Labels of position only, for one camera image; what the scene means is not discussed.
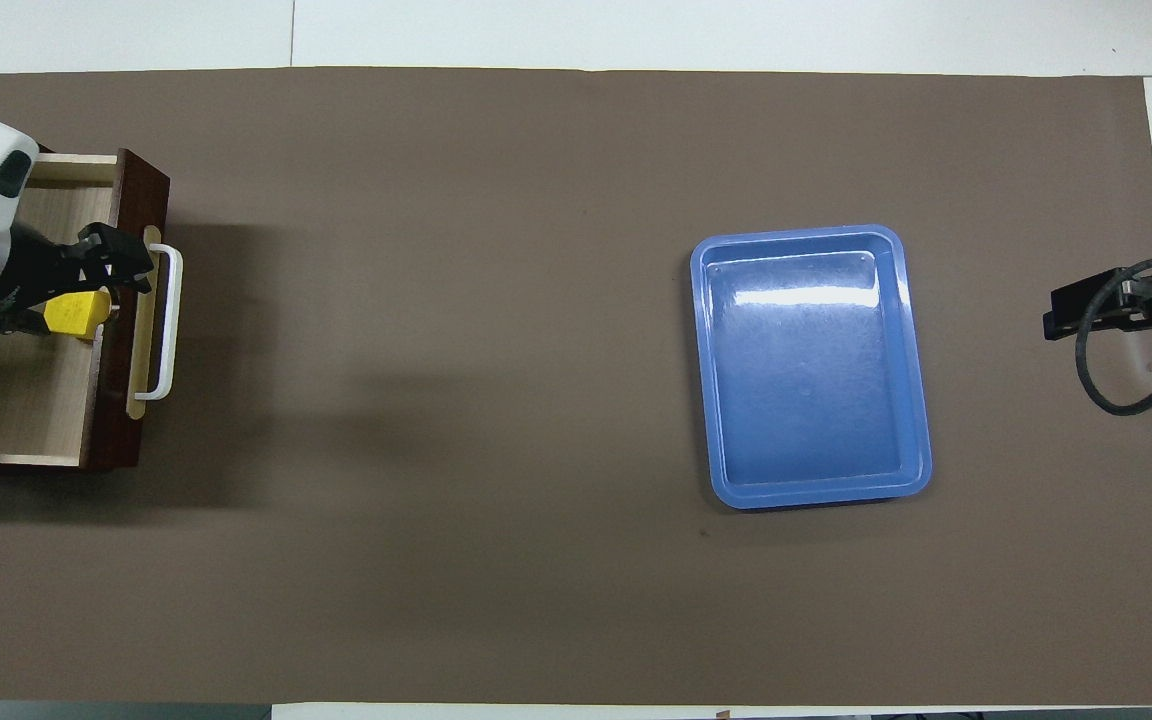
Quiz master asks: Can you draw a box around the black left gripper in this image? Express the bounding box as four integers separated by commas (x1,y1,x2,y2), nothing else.
0,221,156,333

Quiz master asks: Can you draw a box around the brown table mat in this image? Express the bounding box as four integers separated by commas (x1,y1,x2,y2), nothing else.
0,66,1152,706

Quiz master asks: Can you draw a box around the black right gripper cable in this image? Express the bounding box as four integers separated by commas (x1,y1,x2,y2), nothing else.
1076,255,1152,416

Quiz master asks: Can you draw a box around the yellow cube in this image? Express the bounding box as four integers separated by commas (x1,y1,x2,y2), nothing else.
43,289,110,344

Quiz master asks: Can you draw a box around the dark wooden drawer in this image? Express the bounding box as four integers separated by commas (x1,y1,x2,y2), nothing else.
0,148,184,473

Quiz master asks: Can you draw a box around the blue plastic tray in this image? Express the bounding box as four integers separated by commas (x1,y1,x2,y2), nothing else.
690,224,933,511

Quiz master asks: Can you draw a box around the white drawer handle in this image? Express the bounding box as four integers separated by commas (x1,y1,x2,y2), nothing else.
136,243,184,402

